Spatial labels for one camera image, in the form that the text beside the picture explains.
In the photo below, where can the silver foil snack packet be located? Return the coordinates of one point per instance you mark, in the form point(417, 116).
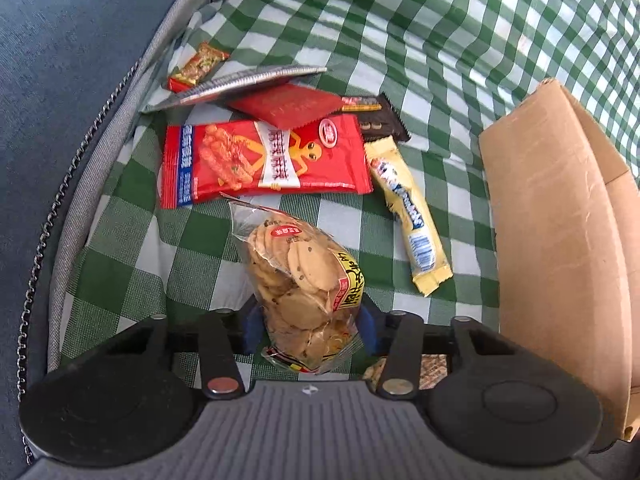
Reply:
point(235, 82)

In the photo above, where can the tan patterned snack packet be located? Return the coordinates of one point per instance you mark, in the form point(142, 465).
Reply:
point(432, 370)

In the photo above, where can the yellow snack bar packet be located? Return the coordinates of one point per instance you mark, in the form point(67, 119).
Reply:
point(410, 215)

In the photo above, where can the large red snack packet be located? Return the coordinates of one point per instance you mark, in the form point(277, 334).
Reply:
point(240, 160)

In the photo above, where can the brown cardboard box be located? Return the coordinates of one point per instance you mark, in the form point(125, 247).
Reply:
point(545, 240)

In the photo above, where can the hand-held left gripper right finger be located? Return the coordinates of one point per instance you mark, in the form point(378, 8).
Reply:
point(372, 331)

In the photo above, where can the clear bag of round cookies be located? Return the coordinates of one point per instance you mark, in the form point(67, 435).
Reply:
point(295, 280)

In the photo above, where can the green white checked cloth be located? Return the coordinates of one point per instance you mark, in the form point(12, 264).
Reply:
point(450, 35)

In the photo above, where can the dark brown wafer packet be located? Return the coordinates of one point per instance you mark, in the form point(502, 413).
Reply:
point(385, 122)

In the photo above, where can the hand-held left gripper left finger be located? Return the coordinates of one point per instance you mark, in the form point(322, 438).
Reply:
point(252, 329)

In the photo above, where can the small flat red packet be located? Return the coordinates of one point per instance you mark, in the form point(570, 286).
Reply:
point(285, 105)

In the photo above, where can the blue zippered bag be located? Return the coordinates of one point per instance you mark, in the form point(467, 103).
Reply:
point(60, 85)

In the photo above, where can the small red gold candy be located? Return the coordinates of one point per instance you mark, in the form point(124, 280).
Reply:
point(197, 66)

